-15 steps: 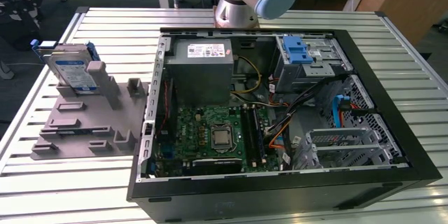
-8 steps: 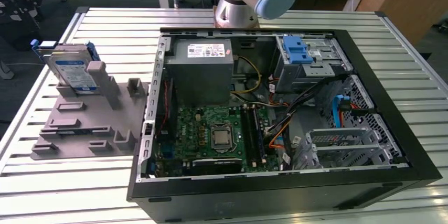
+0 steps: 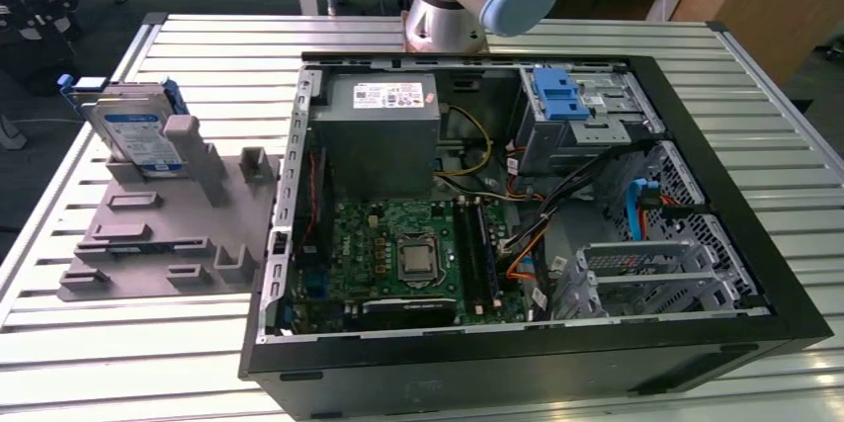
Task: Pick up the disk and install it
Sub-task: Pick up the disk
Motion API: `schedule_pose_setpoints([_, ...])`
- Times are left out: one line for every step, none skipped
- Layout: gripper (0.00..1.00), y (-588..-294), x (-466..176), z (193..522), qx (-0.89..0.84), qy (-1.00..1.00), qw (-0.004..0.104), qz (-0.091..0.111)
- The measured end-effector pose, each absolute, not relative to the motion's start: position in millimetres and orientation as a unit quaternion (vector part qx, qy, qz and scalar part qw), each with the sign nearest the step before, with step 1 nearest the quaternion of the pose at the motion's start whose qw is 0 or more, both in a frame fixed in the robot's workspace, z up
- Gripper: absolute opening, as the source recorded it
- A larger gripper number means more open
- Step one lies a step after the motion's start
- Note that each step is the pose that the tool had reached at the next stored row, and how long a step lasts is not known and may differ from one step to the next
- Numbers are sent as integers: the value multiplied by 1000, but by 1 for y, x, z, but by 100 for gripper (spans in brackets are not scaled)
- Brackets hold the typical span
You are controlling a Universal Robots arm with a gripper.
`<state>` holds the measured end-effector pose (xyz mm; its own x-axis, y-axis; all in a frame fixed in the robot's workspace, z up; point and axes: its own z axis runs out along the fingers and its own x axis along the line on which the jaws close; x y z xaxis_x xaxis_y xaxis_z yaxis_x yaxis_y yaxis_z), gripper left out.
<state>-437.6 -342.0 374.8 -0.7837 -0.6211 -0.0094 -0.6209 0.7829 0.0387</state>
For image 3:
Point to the hard disk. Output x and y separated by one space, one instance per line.
135 135

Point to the metal disk bay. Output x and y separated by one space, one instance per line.
659 247

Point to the grey stand foot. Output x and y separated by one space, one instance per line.
12 138

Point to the grey parts rack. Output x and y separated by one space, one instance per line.
164 224

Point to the RAM stick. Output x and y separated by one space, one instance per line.
139 247
488 254

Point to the grey power supply unit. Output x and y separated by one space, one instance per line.
376 155

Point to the green motherboard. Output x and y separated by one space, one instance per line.
356 224

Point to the CPU socket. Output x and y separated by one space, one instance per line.
419 238

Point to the silver CPU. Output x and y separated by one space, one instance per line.
418 259

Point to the blue plastic drive latch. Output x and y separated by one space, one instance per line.
560 101

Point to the black graphics card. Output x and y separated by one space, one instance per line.
402 313

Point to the metal optical drive cage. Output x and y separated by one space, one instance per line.
596 135

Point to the black PC case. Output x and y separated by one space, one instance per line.
527 372

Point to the wooden cabinet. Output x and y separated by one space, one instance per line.
778 7

